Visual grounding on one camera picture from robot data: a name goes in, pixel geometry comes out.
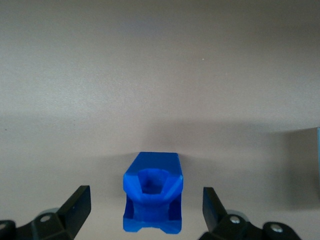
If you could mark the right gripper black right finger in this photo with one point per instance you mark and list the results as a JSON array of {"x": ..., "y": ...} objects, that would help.
[{"x": 215, "y": 220}]

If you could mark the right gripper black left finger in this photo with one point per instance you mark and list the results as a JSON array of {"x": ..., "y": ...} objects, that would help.
[{"x": 72, "y": 215}]

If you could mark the blue plastic part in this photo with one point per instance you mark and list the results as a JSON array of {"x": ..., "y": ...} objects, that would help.
[{"x": 152, "y": 170}]

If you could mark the gray square base block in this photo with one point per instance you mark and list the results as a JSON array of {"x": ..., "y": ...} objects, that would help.
[{"x": 318, "y": 145}]

